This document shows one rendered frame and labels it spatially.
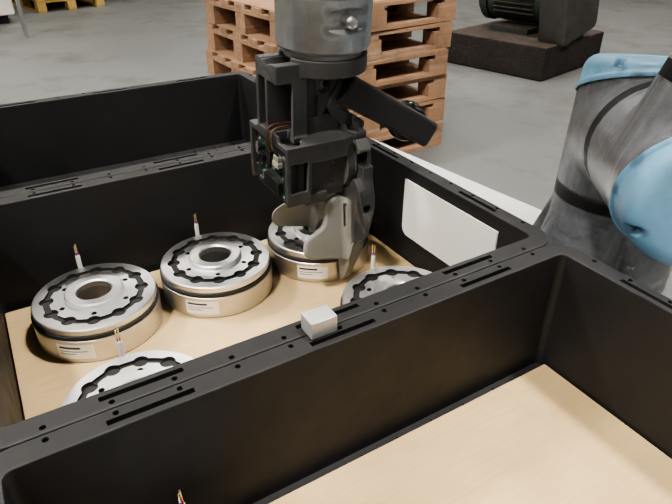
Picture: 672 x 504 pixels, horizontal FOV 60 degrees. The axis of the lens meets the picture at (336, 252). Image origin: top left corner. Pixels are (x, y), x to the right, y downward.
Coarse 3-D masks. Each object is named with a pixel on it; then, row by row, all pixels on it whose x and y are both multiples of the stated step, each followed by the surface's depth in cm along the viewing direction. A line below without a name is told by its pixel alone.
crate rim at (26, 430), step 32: (192, 160) 58; (224, 160) 58; (32, 192) 51; (64, 192) 52; (448, 192) 52; (512, 224) 46; (480, 256) 42; (512, 256) 42; (416, 288) 39; (224, 352) 33; (256, 352) 33; (128, 384) 31; (160, 384) 31; (64, 416) 29; (0, 448) 27
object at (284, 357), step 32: (544, 256) 42; (576, 256) 42; (448, 288) 39; (480, 288) 39; (640, 288) 39; (352, 320) 36; (384, 320) 36; (288, 352) 33; (320, 352) 34; (192, 384) 31; (224, 384) 31; (96, 416) 29; (128, 416) 29; (160, 416) 30; (32, 448) 27; (64, 448) 27; (0, 480) 26
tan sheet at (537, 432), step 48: (528, 384) 45; (432, 432) 41; (480, 432) 41; (528, 432) 41; (576, 432) 41; (624, 432) 41; (336, 480) 38; (384, 480) 38; (432, 480) 38; (480, 480) 38; (528, 480) 38; (576, 480) 38; (624, 480) 38
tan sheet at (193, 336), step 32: (384, 256) 61; (160, 288) 56; (288, 288) 56; (320, 288) 56; (192, 320) 52; (224, 320) 52; (256, 320) 52; (288, 320) 52; (32, 352) 48; (128, 352) 48; (192, 352) 48; (32, 384) 45; (64, 384) 45; (32, 416) 42
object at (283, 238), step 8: (272, 224) 61; (272, 232) 59; (280, 232) 60; (288, 232) 59; (272, 240) 58; (280, 240) 58; (288, 240) 58; (296, 240) 58; (304, 240) 58; (280, 248) 57; (288, 248) 56; (296, 248) 56; (296, 256) 56; (304, 256) 56
